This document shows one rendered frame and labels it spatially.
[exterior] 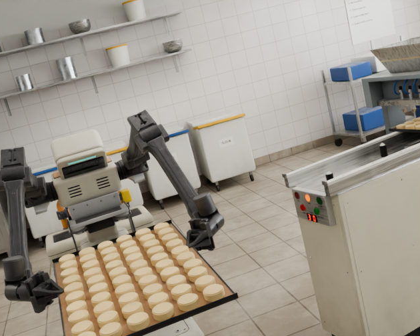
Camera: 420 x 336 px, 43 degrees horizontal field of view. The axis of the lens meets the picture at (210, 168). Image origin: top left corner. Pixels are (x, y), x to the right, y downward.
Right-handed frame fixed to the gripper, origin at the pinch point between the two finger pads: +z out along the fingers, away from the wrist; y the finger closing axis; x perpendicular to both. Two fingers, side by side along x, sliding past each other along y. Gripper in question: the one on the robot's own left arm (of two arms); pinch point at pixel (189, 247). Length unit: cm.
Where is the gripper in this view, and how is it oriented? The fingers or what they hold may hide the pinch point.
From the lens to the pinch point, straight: 159.3
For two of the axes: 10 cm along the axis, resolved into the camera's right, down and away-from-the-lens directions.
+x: -8.8, 0.9, 4.7
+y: 2.3, 9.4, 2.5
